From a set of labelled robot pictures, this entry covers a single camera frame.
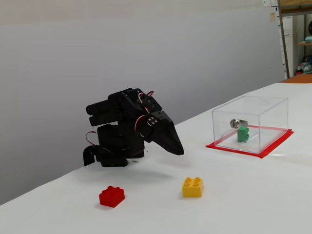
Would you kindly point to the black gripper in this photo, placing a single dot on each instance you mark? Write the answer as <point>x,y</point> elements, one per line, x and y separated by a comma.
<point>164,129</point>

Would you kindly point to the green lego brick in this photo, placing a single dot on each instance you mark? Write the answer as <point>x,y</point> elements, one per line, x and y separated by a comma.
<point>242,135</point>

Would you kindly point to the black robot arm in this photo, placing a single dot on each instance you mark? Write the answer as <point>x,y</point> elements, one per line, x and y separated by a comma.
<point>117,136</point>

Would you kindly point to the yellow lego brick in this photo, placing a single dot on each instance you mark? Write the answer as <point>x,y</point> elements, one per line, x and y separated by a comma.
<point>192,189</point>

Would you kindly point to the transparent plastic box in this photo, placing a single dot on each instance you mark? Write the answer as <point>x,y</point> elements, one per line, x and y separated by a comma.
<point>248,109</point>

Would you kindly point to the red lego brick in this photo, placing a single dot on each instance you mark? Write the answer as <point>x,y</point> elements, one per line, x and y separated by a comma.
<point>111,198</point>

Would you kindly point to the red tape square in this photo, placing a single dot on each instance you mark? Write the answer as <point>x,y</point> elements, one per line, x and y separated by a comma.
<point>234,149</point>

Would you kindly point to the silver metal lock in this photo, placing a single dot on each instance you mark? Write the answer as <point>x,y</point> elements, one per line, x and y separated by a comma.
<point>235,123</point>

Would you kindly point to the black table clamp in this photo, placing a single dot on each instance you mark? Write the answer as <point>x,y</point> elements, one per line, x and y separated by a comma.
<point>87,153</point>

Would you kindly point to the brown wooden table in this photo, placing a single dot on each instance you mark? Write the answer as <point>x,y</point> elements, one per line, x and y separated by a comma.
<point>299,78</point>

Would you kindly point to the red capped bottle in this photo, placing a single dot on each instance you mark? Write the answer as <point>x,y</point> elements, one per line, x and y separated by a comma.
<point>298,69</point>

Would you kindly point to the metal shelf rack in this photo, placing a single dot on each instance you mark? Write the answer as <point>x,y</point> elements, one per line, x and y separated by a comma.
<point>282,36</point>

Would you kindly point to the white cabinet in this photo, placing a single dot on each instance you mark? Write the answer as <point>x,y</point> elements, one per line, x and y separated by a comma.
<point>288,36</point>

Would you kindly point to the teal object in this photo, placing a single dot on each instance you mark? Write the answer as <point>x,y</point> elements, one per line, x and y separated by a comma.
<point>308,39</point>

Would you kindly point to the paper wall label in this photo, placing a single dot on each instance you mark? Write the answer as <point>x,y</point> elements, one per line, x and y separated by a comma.
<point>267,2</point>
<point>272,16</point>

